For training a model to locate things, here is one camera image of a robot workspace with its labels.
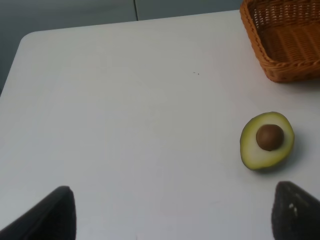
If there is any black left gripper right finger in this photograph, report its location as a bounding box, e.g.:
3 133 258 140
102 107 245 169
271 181 320 240

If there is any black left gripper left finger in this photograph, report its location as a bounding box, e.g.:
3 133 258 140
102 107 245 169
0 186 77 240

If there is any brown wicker basket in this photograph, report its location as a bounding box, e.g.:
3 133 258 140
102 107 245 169
239 0 320 83

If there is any halved avocado with pit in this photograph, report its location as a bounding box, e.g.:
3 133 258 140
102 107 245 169
239 111 295 171

